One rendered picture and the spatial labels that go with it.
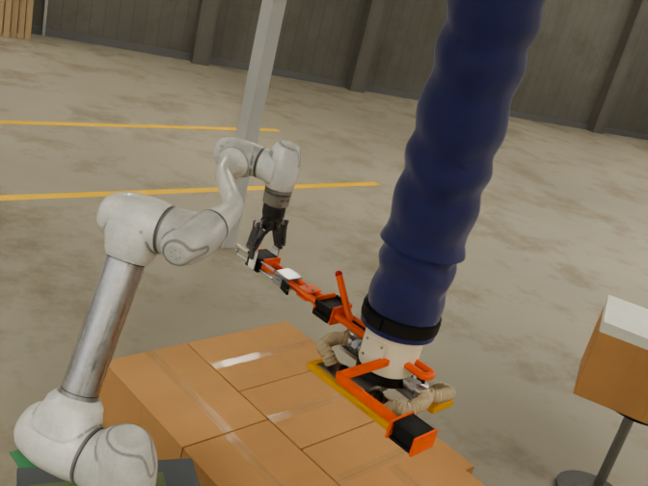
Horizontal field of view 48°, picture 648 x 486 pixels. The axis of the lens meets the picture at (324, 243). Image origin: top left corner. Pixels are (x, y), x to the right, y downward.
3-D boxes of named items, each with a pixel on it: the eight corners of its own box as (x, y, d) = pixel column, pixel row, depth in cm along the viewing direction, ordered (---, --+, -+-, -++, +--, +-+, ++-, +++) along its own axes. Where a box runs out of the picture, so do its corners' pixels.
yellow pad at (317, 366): (412, 423, 203) (417, 408, 201) (389, 433, 196) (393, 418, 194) (329, 360, 224) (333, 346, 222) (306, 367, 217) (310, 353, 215)
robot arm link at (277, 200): (298, 192, 239) (294, 209, 242) (281, 182, 245) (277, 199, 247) (277, 194, 233) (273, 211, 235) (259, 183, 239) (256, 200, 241)
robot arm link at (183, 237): (230, 212, 192) (186, 196, 196) (196, 239, 177) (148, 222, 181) (226, 255, 199) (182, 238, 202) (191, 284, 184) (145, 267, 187)
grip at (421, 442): (432, 446, 176) (439, 429, 175) (410, 457, 170) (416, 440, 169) (407, 427, 182) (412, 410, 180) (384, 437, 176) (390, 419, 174)
